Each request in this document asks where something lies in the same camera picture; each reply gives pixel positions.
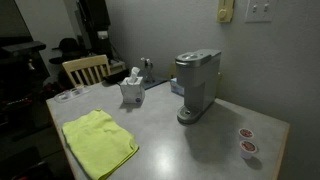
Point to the yellow microfibre towel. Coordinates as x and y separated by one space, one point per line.
96 143

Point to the blue cardboard box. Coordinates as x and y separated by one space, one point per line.
176 87

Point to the white tissue box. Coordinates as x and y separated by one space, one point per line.
133 92

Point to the grey pod coffee maker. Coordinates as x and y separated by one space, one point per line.
200 80

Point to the black flat tray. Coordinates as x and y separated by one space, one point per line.
116 76

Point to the light wooden chair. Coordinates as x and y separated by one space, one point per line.
85 63

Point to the black upright panel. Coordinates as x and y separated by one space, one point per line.
95 20

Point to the white coffee pod red lid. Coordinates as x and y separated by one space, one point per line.
246 133
248 148

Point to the black hat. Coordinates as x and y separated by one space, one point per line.
68 45

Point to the black shelf board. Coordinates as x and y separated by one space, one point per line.
23 48

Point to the yellow wall thermostat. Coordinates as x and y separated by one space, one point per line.
225 11

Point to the white light switch plate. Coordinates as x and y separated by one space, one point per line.
260 10

